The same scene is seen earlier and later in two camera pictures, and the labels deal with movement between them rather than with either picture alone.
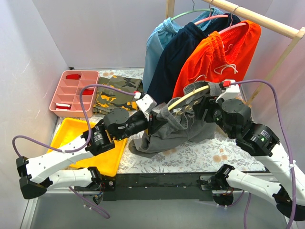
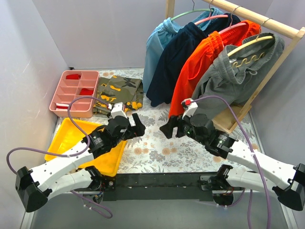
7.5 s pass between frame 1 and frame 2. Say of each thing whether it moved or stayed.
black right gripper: moved
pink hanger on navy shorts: stayed
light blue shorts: stayed
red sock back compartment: stayed
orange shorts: stayed
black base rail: stayed
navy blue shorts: stayed
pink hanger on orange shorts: stayed
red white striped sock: stayed
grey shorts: moved
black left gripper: moved
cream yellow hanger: moved
